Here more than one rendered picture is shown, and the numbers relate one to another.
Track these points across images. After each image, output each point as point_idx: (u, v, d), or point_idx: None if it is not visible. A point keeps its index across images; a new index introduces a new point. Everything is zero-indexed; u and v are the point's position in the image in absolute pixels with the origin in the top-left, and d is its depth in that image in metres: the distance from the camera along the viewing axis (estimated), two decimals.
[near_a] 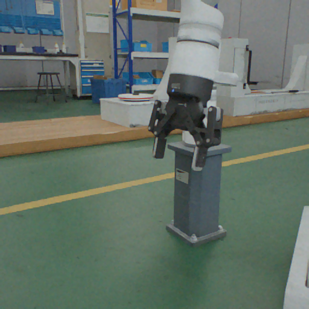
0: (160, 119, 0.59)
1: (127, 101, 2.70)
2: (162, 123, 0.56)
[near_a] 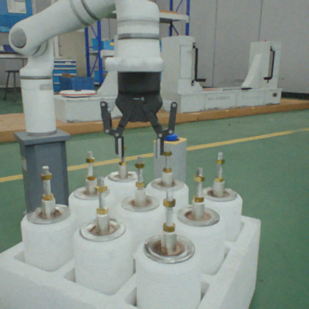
0: (168, 119, 0.57)
1: (68, 97, 2.74)
2: None
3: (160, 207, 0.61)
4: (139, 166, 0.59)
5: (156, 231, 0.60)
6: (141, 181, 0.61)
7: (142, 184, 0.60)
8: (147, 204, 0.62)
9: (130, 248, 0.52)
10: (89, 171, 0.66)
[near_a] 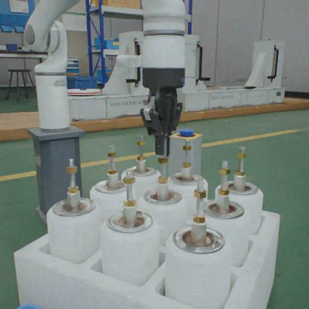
0: (152, 122, 0.56)
1: (73, 96, 2.74)
2: (168, 120, 0.57)
3: (183, 201, 0.61)
4: (161, 161, 0.60)
5: (179, 224, 0.60)
6: (163, 176, 0.61)
7: (165, 179, 0.61)
8: (169, 198, 0.62)
9: (157, 240, 0.52)
10: (110, 165, 0.66)
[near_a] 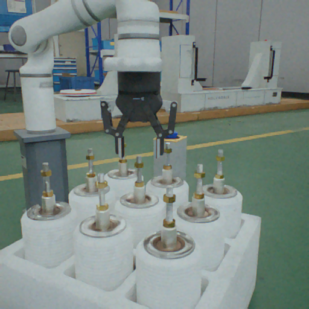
0: (168, 119, 0.57)
1: (68, 96, 2.74)
2: None
3: (159, 205, 0.60)
4: (138, 166, 0.59)
5: (153, 229, 0.60)
6: (140, 180, 0.61)
7: (142, 183, 0.61)
8: (146, 201, 0.62)
9: (130, 244, 0.51)
10: (89, 168, 0.66)
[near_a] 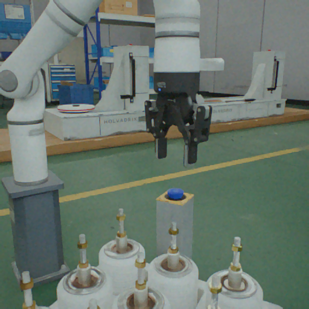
0: (155, 118, 0.59)
1: (66, 113, 2.64)
2: (157, 122, 0.56)
3: None
4: (140, 267, 0.49)
5: None
6: (142, 282, 0.51)
7: (143, 285, 0.51)
8: (149, 305, 0.52)
9: None
10: (81, 258, 0.56)
